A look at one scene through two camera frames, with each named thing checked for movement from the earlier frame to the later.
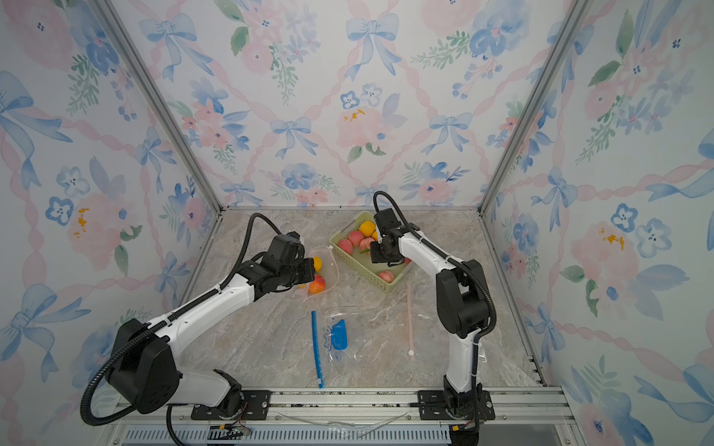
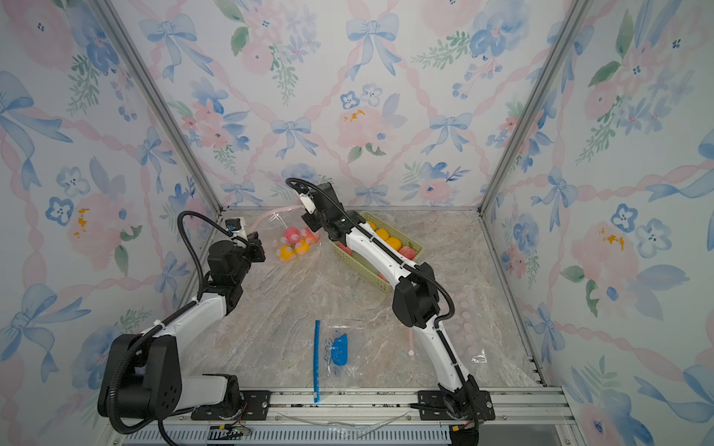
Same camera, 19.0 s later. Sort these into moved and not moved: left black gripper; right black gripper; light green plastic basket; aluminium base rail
Moved: right black gripper; left black gripper
Not moved: light green plastic basket; aluminium base rail
